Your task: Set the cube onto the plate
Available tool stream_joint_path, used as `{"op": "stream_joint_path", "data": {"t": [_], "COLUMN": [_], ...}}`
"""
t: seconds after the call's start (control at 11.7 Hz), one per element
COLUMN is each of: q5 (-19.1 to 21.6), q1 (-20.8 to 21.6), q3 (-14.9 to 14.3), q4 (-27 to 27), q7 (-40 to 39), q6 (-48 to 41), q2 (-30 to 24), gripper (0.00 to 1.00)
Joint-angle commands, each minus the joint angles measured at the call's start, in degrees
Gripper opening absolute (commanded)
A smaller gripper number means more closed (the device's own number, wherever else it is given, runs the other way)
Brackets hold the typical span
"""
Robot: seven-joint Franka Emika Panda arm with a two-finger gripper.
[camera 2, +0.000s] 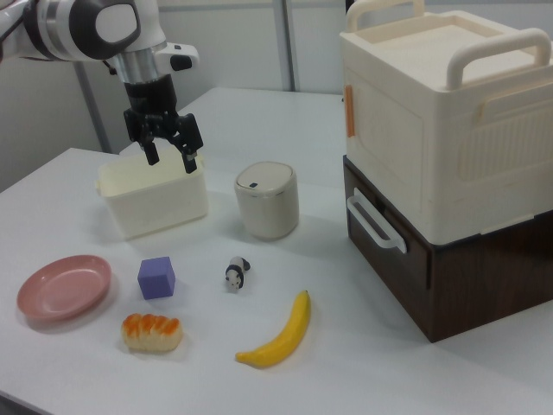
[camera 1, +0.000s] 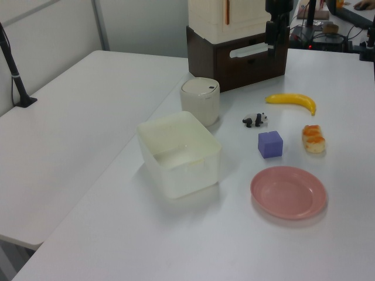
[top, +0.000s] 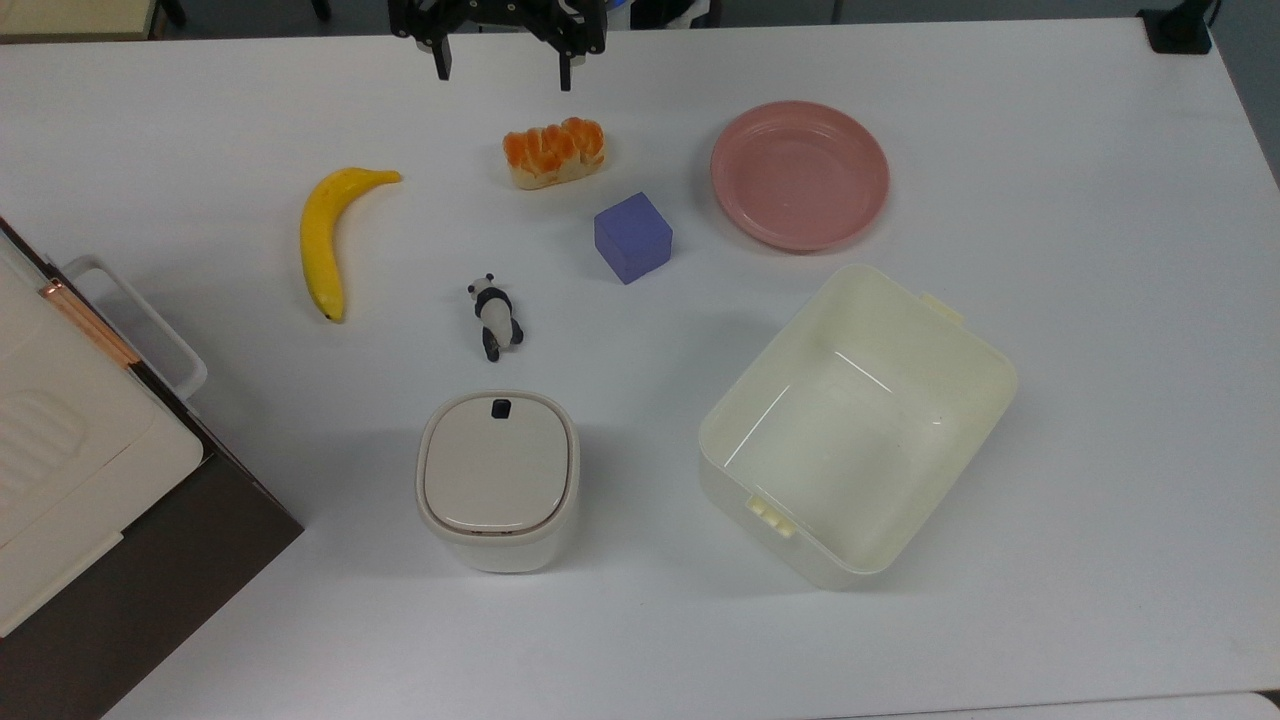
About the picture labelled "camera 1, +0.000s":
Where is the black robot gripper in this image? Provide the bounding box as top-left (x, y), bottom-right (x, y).
top-left (265, 0), bottom-right (294, 57)

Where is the purple cube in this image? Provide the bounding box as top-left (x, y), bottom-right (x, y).
top-left (258, 130), bottom-right (284, 160)

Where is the pink plastic plate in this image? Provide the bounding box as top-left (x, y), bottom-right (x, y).
top-left (250, 166), bottom-right (328, 220)

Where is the person's hand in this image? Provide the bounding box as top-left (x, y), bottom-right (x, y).
top-left (353, 0), bottom-right (373, 11)

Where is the black background stand pole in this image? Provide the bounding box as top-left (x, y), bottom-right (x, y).
top-left (292, 0), bottom-right (319, 39)

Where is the dark brown drawer cabinet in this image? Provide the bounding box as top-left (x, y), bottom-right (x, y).
top-left (186, 25), bottom-right (289, 94)

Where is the cream toy cabinet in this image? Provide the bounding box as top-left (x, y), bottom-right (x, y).
top-left (187, 0), bottom-right (275, 43)

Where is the black electronic device box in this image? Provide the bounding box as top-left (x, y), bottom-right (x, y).
top-left (311, 33), bottom-right (349, 53)

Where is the yellow banana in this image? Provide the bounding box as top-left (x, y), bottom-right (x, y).
top-left (265, 92), bottom-right (318, 116)

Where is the dark laptop computer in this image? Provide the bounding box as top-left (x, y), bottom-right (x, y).
top-left (325, 0), bottom-right (375, 30)

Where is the black white panda figurine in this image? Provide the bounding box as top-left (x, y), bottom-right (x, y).
top-left (241, 112), bottom-right (269, 129)

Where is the cream mini trash can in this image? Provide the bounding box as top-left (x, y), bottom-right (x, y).
top-left (179, 77), bottom-right (221, 128)

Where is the orange glazed bread piece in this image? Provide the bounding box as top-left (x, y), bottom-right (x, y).
top-left (302, 124), bottom-right (327, 154)

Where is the white plastic storage bin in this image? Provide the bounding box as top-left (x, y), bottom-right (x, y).
top-left (136, 111), bottom-right (223, 200)

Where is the black table clamp mount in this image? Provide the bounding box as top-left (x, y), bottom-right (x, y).
top-left (357, 26), bottom-right (375, 61)

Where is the black camera stand pole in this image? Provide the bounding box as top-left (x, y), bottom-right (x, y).
top-left (0, 21), bottom-right (38, 108)

